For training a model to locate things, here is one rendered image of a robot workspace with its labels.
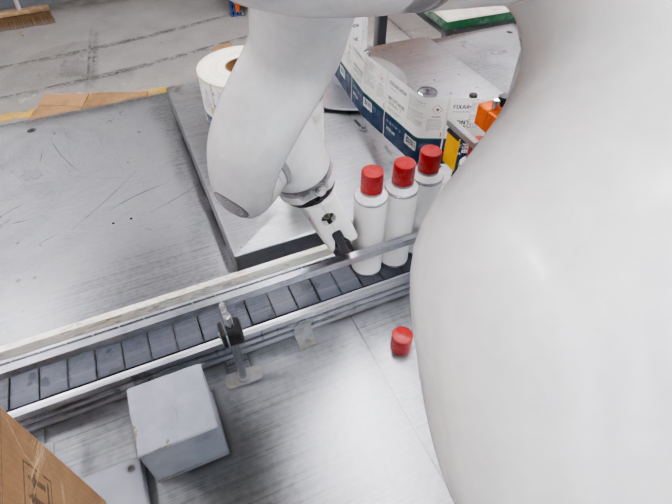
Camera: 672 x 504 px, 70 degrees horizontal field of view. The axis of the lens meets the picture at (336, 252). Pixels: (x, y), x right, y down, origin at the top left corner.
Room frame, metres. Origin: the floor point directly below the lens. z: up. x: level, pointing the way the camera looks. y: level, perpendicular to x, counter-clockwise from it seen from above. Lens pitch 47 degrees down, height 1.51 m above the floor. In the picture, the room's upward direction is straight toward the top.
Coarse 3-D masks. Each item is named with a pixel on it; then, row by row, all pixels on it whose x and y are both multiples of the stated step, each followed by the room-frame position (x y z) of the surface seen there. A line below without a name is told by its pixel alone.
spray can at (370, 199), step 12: (372, 168) 0.56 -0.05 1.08; (372, 180) 0.54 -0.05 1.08; (360, 192) 0.55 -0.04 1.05; (372, 192) 0.54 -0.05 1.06; (384, 192) 0.56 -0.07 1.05; (360, 204) 0.54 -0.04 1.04; (372, 204) 0.53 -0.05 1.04; (384, 204) 0.54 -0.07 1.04; (360, 216) 0.54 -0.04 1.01; (372, 216) 0.53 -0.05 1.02; (384, 216) 0.54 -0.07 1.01; (360, 228) 0.54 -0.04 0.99; (372, 228) 0.53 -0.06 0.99; (384, 228) 0.55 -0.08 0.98; (360, 240) 0.54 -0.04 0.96; (372, 240) 0.53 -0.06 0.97; (360, 264) 0.53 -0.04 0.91; (372, 264) 0.53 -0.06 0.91
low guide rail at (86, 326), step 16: (288, 256) 0.55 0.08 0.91; (304, 256) 0.55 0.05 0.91; (320, 256) 0.56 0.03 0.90; (240, 272) 0.51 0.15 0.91; (256, 272) 0.51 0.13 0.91; (272, 272) 0.53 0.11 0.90; (192, 288) 0.48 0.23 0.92; (208, 288) 0.48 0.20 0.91; (224, 288) 0.49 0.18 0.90; (144, 304) 0.45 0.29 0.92; (160, 304) 0.45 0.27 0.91; (176, 304) 0.46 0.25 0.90; (96, 320) 0.42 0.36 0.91; (112, 320) 0.42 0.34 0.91; (32, 336) 0.39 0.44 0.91; (48, 336) 0.39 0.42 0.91; (64, 336) 0.40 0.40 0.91; (0, 352) 0.36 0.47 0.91; (16, 352) 0.37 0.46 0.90
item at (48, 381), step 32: (288, 288) 0.51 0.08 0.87; (320, 288) 0.51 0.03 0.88; (352, 288) 0.51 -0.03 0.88; (192, 320) 0.44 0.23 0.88; (256, 320) 0.44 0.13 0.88; (96, 352) 0.38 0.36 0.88; (128, 352) 0.38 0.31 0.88; (160, 352) 0.38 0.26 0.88; (0, 384) 0.33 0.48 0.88; (32, 384) 0.33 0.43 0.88; (64, 384) 0.33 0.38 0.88
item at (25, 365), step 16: (400, 240) 0.54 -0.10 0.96; (352, 256) 0.50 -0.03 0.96; (368, 256) 0.51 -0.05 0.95; (304, 272) 0.47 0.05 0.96; (320, 272) 0.48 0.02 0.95; (256, 288) 0.44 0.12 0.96; (272, 288) 0.45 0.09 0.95; (192, 304) 0.41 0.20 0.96; (208, 304) 0.41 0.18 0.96; (144, 320) 0.38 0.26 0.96; (160, 320) 0.38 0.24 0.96; (176, 320) 0.39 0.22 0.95; (96, 336) 0.36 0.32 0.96; (112, 336) 0.36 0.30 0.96; (128, 336) 0.36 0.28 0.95; (48, 352) 0.33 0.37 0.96; (64, 352) 0.33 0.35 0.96; (80, 352) 0.34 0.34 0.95; (0, 368) 0.31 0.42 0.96; (16, 368) 0.31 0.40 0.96; (32, 368) 0.32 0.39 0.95
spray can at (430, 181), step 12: (420, 156) 0.60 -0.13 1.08; (432, 156) 0.59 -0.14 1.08; (420, 168) 0.60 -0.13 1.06; (432, 168) 0.59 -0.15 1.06; (420, 180) 0.59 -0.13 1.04; (432, 180) 0.59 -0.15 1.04; (420, 192) 0.58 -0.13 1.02; (432, 192) 0.58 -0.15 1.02; (420, 204) 0.58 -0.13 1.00; (420, 216) 0.58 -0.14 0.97
